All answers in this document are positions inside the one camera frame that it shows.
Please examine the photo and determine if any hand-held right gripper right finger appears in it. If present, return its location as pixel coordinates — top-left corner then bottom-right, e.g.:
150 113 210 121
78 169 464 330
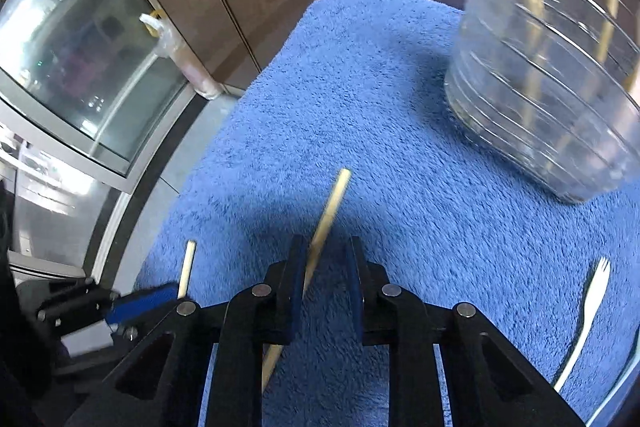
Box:
345 235 586 427

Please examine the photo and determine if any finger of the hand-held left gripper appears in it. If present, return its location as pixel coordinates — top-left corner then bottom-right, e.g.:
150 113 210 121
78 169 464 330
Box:
37 279 183 339

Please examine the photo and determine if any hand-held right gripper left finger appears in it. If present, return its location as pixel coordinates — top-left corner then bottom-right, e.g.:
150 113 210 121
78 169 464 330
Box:
65 234 311 427

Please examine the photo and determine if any wooden chopstick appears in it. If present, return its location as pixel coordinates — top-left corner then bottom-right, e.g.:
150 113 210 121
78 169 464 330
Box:
177 241 197 299
261 168 352 393
545 0 624 172

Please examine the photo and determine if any clear wire utensil holder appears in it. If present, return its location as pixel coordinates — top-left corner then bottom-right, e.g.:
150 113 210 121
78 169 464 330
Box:
444 0 640 205

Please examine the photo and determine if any blue terry towel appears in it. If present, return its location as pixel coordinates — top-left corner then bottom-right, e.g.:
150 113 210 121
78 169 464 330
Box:
135 0 640 427

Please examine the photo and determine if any white plastic fork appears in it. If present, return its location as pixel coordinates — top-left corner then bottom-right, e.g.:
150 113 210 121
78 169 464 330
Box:
552 256 611 392

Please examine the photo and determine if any clear plastic bag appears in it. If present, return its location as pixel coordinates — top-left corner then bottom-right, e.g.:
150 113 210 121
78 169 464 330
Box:
139 9 221 100

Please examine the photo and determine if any sliding glass door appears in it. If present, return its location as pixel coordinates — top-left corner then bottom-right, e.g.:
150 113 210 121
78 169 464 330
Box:
0 0 241 283

